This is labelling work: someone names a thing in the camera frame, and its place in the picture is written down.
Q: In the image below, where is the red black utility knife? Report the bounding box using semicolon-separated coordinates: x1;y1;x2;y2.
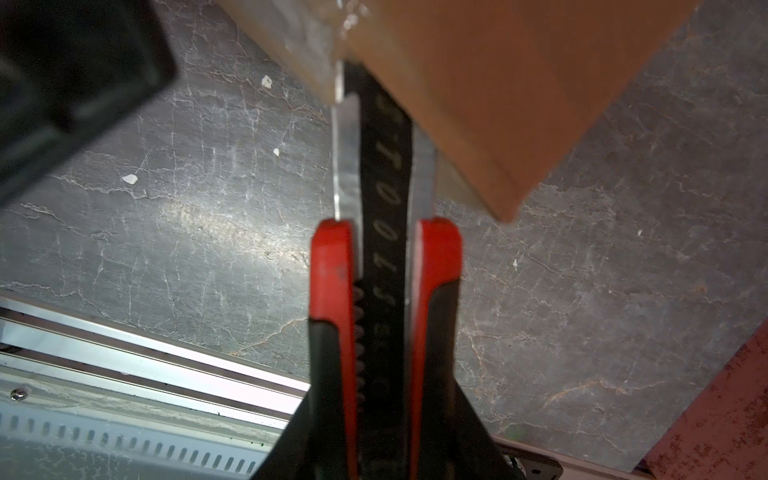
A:
308;61;461;479

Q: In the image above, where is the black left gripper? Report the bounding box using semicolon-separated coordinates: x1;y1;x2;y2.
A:
1;1;177;204

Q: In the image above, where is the brown cardboard express box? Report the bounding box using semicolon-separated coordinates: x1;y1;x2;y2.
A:
222;1;695;222

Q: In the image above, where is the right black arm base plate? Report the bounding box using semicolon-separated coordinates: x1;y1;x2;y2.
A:
506;452;564;480

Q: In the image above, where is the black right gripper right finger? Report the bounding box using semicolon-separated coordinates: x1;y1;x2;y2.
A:
453;381;525;480

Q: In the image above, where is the white slotted cable duct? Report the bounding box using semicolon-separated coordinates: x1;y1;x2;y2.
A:
1;402;267;479

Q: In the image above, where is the aluminium front rail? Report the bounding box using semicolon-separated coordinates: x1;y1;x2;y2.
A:
1;292;309;430

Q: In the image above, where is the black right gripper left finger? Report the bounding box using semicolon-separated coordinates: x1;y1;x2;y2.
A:
250;392;312;480

